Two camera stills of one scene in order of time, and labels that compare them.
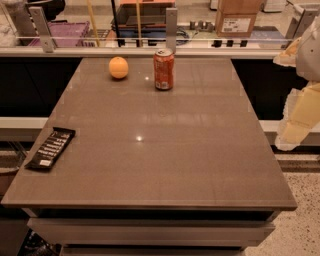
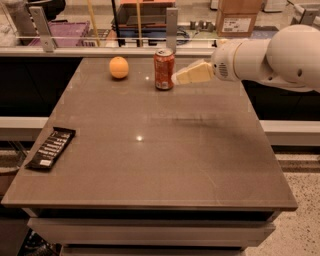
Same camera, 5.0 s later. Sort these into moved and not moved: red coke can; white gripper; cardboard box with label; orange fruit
Moved: white gripper
Not moved: cardboard box with label; orange fruit; red coke can
